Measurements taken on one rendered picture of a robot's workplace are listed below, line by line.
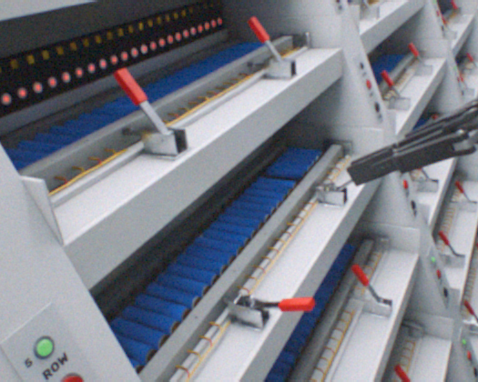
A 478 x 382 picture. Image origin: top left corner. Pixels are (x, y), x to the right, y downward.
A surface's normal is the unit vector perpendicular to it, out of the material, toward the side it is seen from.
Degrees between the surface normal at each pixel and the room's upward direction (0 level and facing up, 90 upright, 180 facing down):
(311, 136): 90
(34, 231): 90
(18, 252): 90
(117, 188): 20
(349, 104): 90
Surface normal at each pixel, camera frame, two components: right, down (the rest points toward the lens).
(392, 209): -0.48, 0.44
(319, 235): -0.11, -0.89
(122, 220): 0.87, 0.13
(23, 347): 0.78, -0.19
